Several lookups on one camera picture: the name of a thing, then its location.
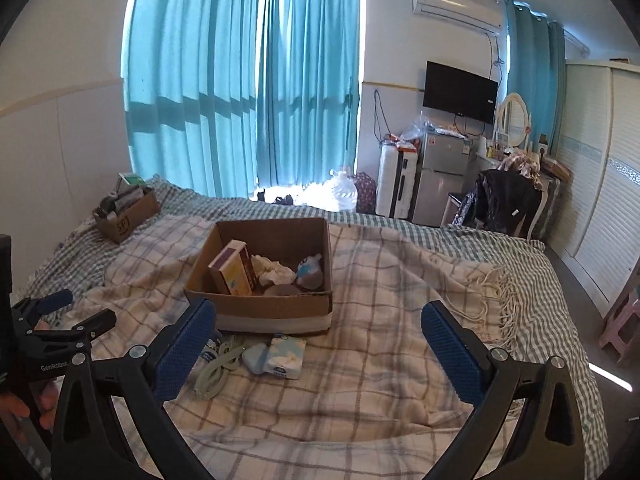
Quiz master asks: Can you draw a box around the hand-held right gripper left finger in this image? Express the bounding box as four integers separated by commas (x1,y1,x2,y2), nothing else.
50,297,218,480

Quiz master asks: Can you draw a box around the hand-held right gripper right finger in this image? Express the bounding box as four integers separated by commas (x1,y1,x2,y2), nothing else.
420,300,587,480

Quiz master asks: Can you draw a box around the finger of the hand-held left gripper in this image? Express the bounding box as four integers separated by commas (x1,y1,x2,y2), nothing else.
31,308,118,356
11,288,75,334

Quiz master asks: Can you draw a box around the large cardboard box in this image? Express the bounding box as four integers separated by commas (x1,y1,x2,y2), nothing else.
183,217,334,336

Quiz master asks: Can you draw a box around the person's left hand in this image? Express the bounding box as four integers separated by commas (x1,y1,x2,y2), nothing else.
0,381,61,433

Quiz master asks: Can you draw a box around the yellow and brown carton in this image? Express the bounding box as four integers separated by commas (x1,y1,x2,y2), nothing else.
207,240,256,296

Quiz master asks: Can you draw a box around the blue and white tissue packet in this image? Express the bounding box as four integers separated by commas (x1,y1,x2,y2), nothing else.
263,334,307,378

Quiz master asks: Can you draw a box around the plaid fringed blanket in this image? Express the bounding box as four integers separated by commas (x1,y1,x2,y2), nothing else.
65,215,521,480

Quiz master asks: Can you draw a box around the small cardboard box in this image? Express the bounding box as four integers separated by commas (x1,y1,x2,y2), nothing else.
93,187,162,245

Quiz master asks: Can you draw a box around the crumpled white cloth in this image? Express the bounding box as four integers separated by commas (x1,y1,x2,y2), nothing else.
250,254,298,288

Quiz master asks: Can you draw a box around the green and white carton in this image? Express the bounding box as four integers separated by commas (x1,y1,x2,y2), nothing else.
117,172,146,197

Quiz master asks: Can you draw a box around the blue and white plush toy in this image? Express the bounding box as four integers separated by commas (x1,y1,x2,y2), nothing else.
296,254,325,290

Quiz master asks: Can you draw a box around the chair with black jacket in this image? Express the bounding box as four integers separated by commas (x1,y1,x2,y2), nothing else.
452,169,543,241

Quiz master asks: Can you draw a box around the pink stool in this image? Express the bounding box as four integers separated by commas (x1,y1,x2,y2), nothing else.
598,285,640,363

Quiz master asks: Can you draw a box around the silver fridge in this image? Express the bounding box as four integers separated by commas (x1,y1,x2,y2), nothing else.
412,132,473,228

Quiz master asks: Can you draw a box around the white suitcase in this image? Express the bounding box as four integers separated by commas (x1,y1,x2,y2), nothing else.
376,145,421,220

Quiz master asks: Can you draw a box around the dark patterned bag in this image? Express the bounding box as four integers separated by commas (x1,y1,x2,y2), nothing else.
352,172,379,216

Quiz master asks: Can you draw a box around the clear water jug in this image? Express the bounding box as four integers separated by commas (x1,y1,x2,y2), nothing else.
320,170,358,211

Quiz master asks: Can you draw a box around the clear plastic bag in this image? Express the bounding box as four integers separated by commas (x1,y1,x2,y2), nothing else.
400,111,432,142

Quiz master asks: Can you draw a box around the white wardrobe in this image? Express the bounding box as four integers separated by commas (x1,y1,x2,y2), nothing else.
552,60,640,306

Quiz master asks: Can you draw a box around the oval white vanity mirror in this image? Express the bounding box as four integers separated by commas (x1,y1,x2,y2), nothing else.
494,92,532,151

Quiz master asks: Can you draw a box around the wide teal curtain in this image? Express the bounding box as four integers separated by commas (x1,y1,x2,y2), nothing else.
123,0,261,198

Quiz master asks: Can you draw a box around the teal curtain beside wardrobe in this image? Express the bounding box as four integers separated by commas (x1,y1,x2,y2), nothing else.
505,0,566,140

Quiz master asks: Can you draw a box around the narrow teal curtain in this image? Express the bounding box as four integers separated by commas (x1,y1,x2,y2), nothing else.
256,0,362,188

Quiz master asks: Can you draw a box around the white air conditioner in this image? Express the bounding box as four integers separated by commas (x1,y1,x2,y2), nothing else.
412,0,505,36

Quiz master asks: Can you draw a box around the pale green looped strap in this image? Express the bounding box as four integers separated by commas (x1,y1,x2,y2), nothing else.
194,335,246,401

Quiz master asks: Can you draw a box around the black wall television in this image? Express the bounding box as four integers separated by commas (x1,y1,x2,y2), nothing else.
423,61,499,124

